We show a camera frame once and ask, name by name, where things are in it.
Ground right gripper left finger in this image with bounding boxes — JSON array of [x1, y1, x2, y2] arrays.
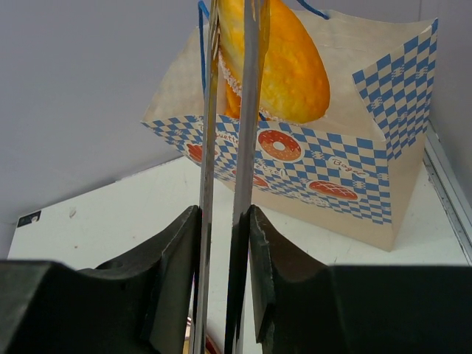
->
[[1, 206, 201, 353]]

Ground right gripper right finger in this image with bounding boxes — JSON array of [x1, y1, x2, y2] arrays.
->
[[249, 206, 471, 353]]

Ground blue checkered paper bag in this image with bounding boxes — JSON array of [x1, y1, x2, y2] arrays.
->
[[142, 1, 438, 250]]

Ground glazed yellow round bun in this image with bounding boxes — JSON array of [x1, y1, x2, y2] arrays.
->
[[218, 1, 330, 124]]

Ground metal tongs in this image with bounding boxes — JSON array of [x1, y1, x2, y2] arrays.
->
[[191, 0, 272, 354]]

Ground dark red round plate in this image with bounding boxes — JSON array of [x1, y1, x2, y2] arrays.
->
[[182, 317, 221, 354]]

